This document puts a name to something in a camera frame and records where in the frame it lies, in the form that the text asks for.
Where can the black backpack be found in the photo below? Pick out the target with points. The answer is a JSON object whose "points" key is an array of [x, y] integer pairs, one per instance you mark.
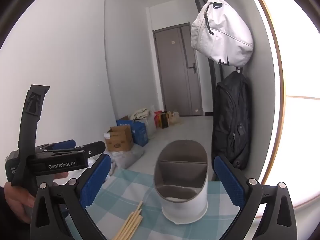
{"points": [[231, 115]]}

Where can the teal checkered tablecloth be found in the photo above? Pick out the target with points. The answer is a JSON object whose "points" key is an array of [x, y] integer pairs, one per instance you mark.
{"points": [[130, 182]]}

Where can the grey plastic bags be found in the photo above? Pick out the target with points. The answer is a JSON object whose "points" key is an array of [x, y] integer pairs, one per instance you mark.
{"points": [[127, 157]]}

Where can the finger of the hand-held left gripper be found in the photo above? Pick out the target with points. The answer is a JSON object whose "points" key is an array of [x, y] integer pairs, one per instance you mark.
{"points": [[95, 147], [65, 144]]}

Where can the white grey utensil holder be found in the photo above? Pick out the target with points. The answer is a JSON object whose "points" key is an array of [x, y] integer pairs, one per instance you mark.
{"points": [[185, 200]]}

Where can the blue cardboard box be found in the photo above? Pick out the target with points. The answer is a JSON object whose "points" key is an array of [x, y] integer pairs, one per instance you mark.
{"points": [[140, 132]]}

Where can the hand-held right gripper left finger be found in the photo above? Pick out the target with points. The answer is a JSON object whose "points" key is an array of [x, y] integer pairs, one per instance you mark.
{"points": [[96, 180]]}

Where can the white sling bag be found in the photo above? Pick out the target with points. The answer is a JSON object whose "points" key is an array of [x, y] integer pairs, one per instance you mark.
{"points": [[222, 35]]}

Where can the grey door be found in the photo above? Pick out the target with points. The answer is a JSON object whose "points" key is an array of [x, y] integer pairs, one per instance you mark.
{"points": [[175, 80]]}

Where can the person's left hand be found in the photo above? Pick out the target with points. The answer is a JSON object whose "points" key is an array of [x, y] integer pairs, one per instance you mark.
{"points": [[16, 201]]}

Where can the red bag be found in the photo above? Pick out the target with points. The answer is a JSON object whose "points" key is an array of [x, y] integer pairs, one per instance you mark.
{"points": [[158, 118]]}

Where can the wall hook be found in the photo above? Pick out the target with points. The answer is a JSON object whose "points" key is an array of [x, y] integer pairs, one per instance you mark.
{"points": [[239, 69]]}

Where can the white plastic bag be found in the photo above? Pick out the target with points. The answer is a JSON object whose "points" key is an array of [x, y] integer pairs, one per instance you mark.
{"points": [[151, 125]]}

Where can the beige cloth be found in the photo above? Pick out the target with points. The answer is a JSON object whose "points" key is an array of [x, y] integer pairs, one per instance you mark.
{"points": [[140, 113]]}

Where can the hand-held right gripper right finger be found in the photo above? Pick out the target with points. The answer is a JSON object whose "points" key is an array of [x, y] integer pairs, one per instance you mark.
{"points": [[228, 180]]}

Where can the brown cardboard box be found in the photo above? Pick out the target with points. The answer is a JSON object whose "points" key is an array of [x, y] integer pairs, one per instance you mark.
{"points": [[120, 138]]}

